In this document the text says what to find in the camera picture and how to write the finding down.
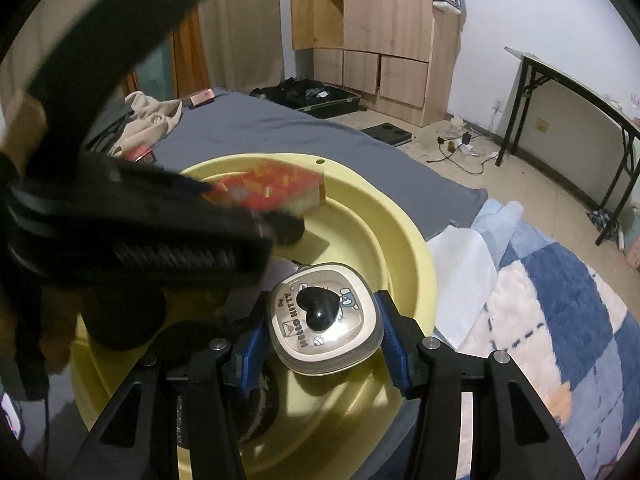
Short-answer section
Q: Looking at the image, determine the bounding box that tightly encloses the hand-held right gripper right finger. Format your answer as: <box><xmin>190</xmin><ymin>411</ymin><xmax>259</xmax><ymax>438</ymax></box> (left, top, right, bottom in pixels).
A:
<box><xmin>372</xmin><ymin>290</ymin><xmax>586</xmax><ymax>480</ymax></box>

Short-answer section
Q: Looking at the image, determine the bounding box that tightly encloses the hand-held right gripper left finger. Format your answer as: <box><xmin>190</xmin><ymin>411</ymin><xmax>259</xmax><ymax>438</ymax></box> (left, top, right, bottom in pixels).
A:
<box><xmin>65</xmin><ymin>290</ymin><xmax>273</xmax><ymax>480</ymax></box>

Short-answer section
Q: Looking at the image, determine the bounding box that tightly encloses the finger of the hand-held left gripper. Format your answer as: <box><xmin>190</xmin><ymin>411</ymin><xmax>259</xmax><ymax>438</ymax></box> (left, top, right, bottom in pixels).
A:
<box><xmin>115</xmin><ymin>160</ymin><xmax>221</xmax><ymax>206</ymax></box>
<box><xmin>252</xmin><ymin>210</ymin><xmax>306</xmax><ymax>244</ymax></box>

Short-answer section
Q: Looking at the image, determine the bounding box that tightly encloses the large red carton box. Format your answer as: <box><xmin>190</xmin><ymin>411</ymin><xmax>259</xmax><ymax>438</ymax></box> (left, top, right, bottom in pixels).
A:
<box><xmin>202</xmin><ymin>159</ymin><xmax>326</xmax><ymax>213</ymax></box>

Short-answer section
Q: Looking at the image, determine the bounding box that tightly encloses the beige container with heart knob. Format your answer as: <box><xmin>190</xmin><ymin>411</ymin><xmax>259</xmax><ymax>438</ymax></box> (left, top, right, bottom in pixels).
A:
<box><xmin>266</xmin><ymin>264</ymin><xmax>385</xmax><ymax>376</ymax></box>

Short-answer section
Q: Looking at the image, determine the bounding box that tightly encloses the yellow plastic basin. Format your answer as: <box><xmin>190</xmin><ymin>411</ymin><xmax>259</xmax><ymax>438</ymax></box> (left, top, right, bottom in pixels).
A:
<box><xmin>70</xmin><ymin>152</ymin><xmax>441</xmax><ymax>480</ymax></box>

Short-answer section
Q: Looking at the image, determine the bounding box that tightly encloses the person's left hand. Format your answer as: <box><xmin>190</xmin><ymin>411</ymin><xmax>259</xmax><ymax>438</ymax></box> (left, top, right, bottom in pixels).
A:
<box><xmin>39</xmin><ymin>290</ymin><xmax>83</xmax><ymax>376</ymax></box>

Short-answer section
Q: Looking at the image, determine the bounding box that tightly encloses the small red box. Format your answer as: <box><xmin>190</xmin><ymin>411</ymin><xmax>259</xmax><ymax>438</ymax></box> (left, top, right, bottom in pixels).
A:
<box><xmin>121</xmin><ymin>145</ymin><xmax>158</xmax><ymax>163</ymax></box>

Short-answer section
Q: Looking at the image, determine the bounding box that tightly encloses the beige clothing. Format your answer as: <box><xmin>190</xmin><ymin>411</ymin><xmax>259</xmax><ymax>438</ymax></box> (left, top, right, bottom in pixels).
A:
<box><xmin>107</xmin><ymin>91</ymin><xmax>183</xmax><ymax>158</ymax></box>

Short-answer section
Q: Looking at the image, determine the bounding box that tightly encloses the white towel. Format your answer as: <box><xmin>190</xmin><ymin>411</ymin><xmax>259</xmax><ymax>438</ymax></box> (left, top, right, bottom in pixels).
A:
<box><xmin>425</xmin><ymin>224</ymin><xmax>501</xmax><ymax>351</ymax></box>

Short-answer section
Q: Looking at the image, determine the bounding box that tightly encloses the black open suitcase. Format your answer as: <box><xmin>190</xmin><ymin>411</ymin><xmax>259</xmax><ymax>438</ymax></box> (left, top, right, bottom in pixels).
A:
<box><xmin>249</xmin><ymin>77</ymin><xmax>363</xmax><ymax>120</ymax></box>

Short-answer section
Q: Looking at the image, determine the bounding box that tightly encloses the blue white checked blanket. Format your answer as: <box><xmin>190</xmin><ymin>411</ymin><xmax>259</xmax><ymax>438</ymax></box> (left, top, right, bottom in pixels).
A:
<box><xmin>430</xmin><ymin>199</ymin><xmax>640</xmax><ymax>480</ymax></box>

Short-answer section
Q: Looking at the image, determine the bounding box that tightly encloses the light blue towel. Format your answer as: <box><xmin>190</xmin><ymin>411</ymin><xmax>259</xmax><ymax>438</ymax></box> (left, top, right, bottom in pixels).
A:
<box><xmin>470</xmin><ymin>199</ymin><xmax>523</xmax><ymax>261</ymax></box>

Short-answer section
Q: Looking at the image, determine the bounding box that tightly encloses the beige curtain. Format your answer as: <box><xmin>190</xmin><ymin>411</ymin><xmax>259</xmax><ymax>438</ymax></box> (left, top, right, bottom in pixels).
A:
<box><xmin>197</xmin><ymin>0</ymin><xmax>286</xmax><ymax>93</ymax></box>

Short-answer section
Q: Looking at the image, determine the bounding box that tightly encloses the wooden wardrobe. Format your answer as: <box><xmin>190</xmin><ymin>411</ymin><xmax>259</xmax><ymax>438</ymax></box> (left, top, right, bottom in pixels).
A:
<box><xmin>289</xmin><ymin>0</ymin><xmax>463</xmax><ymax>128</ymax></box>

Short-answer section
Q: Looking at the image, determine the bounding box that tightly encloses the patterned cloth under table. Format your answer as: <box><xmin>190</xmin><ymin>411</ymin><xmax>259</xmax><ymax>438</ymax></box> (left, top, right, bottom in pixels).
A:
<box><xmin>587</xmin><ymin>207</ymin><xmax>623</xmax><ymax>233</ymax></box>

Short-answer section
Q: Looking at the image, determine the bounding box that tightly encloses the black folding table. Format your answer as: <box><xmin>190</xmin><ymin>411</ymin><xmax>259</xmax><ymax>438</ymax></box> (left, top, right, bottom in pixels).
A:
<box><xmin>495</xmin><ymin>46</ymin><xmax>640</xmax><ymax>247</ymax></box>

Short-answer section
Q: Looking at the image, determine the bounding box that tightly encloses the power strip with cables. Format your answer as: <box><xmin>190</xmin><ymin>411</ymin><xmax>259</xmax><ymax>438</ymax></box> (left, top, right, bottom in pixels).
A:
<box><xmin>425</xmin><ymin>130</ymin><xmax>501</xmax><ymax>176</ymax></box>

